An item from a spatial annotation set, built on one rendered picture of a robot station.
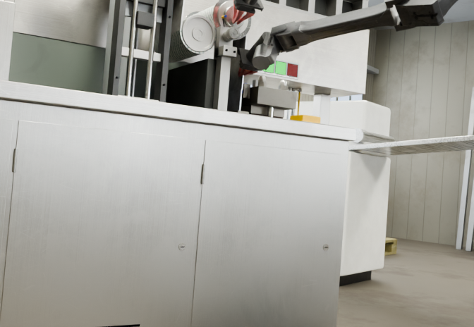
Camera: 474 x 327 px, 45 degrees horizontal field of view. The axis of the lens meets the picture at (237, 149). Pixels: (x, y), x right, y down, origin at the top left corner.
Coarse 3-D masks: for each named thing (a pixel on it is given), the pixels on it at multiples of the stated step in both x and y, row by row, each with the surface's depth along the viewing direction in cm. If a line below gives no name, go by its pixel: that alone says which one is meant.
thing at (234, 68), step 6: (246, 36) 197; (234, 42) 204; (240, 42) 200; (246, 42) 197; (234, 60) 202; (240, 60) 199; (234, 66) 202; (234, 72) 202; (234, 78) 201; (240, 78) 198; (234, 84) 201; (240, 84) 197; (234, 90) 200
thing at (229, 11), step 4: (228, 8) 191; (232, 8) 191; (224, 12) 191; (228, 12) 191; (232, 12) 191; (228, 16) 191; (232, 16) 192; (224, 20) 191; (228, 20) 191; (244, 20) 194; (228, 24) 191; (232, 24) 191; (236, 24) 192; (240, 24) 193
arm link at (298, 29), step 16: (384, 0) 160; (400, 0) 158; (336, 16) 172; (352, 16) 168; (368, 16) 164; (384, 16) 162; (288, 32) 177; (304, 32) 175; (320, 32) 173; (336, 32) 172; (288, 48) 182
